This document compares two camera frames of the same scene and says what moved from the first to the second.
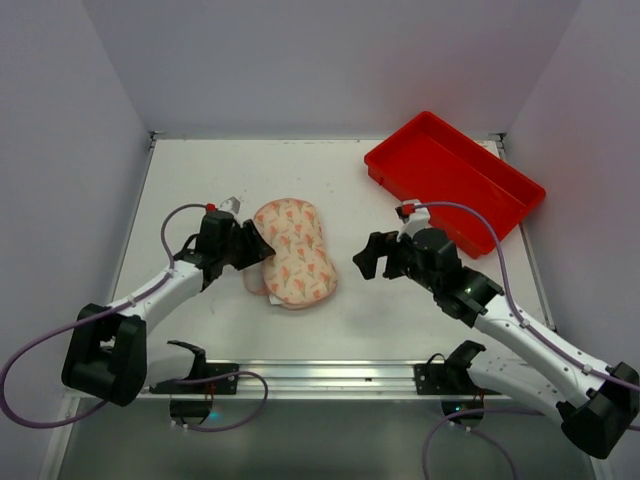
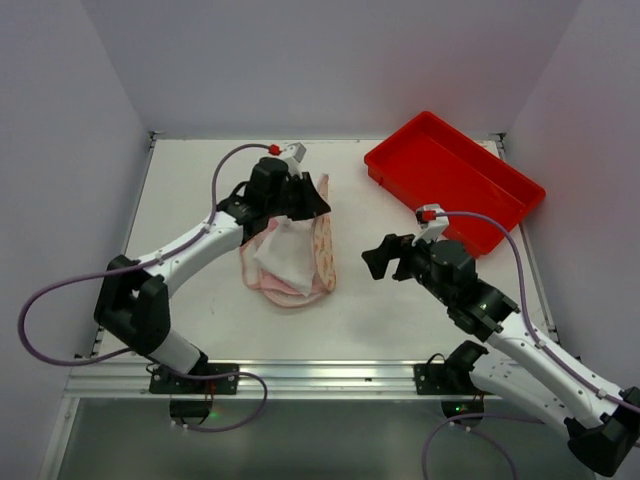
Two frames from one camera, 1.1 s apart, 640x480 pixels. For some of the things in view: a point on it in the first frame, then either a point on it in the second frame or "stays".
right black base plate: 446,379 stays
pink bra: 254,280 -> 280,291
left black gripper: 240,246 -> 296,195
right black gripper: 393,256 stays
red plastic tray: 430,162 stays
